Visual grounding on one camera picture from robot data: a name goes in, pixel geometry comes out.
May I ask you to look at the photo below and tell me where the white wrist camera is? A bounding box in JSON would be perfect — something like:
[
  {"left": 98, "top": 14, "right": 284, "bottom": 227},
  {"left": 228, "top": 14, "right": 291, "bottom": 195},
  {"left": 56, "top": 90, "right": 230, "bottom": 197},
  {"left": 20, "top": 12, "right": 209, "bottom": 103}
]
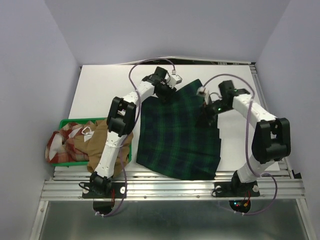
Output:
[
  {"left": 196, "top": 86, "right": 212, "bottom": 105},
  {"left": 165, "top": 70, "right": 183, "bottom": 89}
]

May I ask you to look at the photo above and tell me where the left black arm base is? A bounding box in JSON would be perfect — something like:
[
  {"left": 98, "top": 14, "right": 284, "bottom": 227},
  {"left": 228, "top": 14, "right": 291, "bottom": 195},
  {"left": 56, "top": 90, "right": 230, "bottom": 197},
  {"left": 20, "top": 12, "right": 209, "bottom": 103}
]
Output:
[{"left": 78, "top": 182, "right": 127, "bottom": 200}]

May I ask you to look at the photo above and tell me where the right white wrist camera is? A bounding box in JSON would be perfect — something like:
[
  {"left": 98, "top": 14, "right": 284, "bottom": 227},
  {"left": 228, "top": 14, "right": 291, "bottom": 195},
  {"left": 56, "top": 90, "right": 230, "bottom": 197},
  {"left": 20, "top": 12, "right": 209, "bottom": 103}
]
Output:
[{"left": 196, "top": 86, "right": 212, "bottom": 105}]

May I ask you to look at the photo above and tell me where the tan brown skirt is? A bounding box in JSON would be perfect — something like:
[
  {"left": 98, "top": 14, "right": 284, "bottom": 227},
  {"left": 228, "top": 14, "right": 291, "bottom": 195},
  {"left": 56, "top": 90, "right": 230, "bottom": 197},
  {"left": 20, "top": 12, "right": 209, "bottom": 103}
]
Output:
[{"left": 74, "top": 120, "right": 134, "bottom": 177}]

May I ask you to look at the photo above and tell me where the dark green plaid skirt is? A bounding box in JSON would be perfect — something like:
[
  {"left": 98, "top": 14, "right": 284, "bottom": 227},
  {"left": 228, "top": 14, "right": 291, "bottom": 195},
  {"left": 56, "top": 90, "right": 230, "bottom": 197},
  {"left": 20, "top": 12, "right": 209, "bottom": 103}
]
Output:
[{"left": 136, "top": 79, "right": 222, "bottom": 181}]

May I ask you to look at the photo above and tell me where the red white plaid skirt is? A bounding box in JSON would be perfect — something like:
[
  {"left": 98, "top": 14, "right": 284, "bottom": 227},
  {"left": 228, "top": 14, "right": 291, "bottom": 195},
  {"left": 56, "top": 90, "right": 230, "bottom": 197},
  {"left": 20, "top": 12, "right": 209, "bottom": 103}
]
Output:
[{"left": 45, "top": 120, "right": 95, "bottom": 166}]

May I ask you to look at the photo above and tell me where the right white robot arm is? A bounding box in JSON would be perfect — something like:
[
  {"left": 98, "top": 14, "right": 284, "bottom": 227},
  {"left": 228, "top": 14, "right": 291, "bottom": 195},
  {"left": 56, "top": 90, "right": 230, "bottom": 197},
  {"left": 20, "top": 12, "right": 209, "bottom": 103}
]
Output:
[{"left": 197, "top": 80, "right": 291, "bottom": 196}]

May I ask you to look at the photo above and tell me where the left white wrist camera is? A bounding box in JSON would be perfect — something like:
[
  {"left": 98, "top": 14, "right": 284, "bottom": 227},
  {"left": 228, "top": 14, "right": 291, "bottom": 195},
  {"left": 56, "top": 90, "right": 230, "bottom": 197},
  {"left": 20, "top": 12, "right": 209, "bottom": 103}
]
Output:
[{"left": 165, "top": 70, "right": 183, "bottom": 89}]

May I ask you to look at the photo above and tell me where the green plastic tray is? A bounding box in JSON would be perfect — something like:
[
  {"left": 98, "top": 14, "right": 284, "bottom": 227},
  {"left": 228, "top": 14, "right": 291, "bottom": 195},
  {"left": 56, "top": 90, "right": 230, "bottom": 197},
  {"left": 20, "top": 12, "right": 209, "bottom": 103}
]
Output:
[{"left": 51, "top": 117, "right": 134, "bottom": 168}]

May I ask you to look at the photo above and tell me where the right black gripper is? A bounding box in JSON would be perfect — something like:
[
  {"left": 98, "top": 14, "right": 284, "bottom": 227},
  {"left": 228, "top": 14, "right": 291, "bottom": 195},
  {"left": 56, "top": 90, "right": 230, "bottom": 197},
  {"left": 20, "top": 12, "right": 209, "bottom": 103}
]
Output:
[{"left": 194, "top": 97, "right": 232, "bottom": 128}]

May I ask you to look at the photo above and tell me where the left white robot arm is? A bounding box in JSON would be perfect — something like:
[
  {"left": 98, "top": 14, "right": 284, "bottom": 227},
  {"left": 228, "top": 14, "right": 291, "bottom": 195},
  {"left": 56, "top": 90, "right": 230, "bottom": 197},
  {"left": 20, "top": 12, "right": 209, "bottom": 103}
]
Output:
[{"left": 89, "top": 66, "right": 182, "bottom": 197}]

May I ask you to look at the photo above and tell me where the aluminium frame rail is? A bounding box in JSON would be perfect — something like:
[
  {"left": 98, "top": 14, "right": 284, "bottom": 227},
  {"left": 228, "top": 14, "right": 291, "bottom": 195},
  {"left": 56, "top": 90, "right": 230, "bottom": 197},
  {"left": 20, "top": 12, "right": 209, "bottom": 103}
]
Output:
[{"left": 40, "top": 153, "right": 306, "bottom": 202}]

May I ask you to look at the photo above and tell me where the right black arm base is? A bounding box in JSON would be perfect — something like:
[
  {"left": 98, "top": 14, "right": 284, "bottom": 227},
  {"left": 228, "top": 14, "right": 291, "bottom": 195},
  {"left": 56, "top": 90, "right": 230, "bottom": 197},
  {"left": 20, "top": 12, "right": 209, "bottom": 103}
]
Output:
[{"left": 211, "top": 181, "right": 260, "bottom": 198}]

